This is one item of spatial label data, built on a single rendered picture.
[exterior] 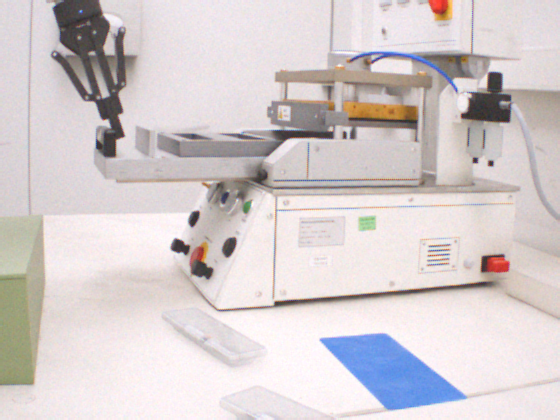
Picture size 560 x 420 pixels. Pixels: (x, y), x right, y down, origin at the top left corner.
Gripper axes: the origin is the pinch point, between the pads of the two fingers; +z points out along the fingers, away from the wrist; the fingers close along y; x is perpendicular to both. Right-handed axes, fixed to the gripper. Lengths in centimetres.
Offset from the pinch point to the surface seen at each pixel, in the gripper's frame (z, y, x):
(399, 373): 35, -16, 46
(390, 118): 14.3, -41.3, 11.0
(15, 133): 3, 21, -154
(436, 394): 36, -16, 53
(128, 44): -13, -28, -138
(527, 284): 45, -50, 28
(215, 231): 23.4, -9.5, 2.1
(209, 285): 28.6, -4.1, 10.4
